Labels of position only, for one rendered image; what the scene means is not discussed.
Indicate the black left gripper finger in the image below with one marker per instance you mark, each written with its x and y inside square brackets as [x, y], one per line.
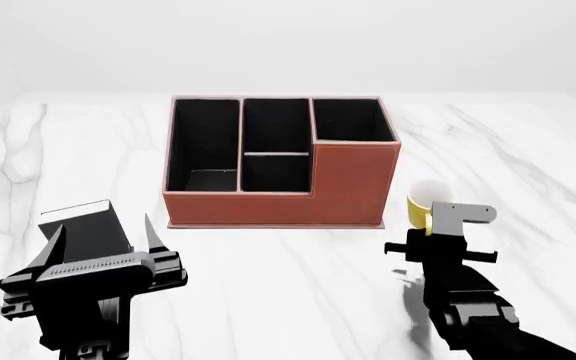
[54, 249]
[154, 236]

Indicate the yellow and white mug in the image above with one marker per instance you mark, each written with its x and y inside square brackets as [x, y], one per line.
[425, 195]

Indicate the brown leather desk caddy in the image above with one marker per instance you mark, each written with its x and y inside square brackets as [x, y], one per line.
[353, 180]

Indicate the black book with white pages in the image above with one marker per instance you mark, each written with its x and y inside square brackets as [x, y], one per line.
[93, 228]

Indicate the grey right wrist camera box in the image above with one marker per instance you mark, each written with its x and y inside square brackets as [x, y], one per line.
[455, 219]

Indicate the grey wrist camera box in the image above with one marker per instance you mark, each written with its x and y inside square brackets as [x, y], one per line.
[455, 219]
[95, 270]

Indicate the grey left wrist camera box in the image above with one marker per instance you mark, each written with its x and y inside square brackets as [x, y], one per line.
[95, 270]

